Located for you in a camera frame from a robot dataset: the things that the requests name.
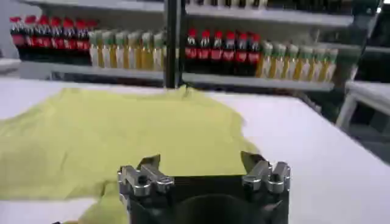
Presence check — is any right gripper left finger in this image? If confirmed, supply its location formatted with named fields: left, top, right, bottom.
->
left=117, top=153, right=175, bottom=197

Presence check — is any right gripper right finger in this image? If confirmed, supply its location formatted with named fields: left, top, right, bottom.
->
left=240, top=151, right=291, bottom=194

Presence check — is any yellow-green shirt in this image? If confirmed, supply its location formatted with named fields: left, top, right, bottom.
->
left=0, top=86, right=260, bottom=224

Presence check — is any shelf rack with bottles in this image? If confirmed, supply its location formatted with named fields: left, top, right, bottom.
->
left=9, top=0, right=381, bottom=93

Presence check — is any white table with metal frame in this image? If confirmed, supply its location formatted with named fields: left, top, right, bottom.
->
left=335, top=80, right=390, bottom=131

